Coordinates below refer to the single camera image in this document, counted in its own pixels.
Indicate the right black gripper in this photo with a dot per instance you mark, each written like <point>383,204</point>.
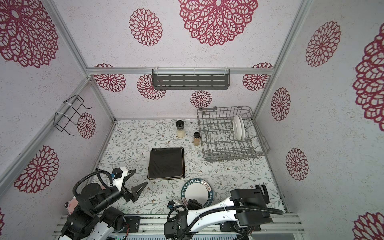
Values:
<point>191,206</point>

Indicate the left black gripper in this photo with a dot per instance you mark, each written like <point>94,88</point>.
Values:
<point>134,195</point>

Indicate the white round plate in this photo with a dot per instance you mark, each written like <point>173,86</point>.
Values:
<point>239,128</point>
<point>199,190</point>

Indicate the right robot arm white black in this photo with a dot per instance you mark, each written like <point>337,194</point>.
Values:
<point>245,210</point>

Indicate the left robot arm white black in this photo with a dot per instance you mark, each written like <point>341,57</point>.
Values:
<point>94,217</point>

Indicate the red pink plush toy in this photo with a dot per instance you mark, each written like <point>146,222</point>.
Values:
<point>71,205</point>

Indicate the salt grinder black lid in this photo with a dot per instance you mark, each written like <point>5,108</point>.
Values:
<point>180,129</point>

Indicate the small amber spice jar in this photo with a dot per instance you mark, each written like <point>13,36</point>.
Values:
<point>197,139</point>

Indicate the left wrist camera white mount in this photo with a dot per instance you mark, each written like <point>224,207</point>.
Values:
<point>118,175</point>

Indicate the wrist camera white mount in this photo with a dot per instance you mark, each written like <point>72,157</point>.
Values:
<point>174,205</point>
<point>118,175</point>

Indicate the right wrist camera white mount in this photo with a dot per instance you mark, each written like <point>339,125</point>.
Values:
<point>174,205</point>

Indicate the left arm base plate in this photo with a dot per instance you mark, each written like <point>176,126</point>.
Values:
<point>130,224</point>

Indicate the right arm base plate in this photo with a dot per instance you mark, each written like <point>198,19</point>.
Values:
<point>236,228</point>

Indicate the black wire wall holder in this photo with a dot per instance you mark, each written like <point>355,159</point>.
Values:
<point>64,117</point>

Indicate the grey wire dish rack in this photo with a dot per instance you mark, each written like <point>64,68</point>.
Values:
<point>217,135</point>

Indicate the grey wall shelf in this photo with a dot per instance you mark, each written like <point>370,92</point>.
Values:
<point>191,80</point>

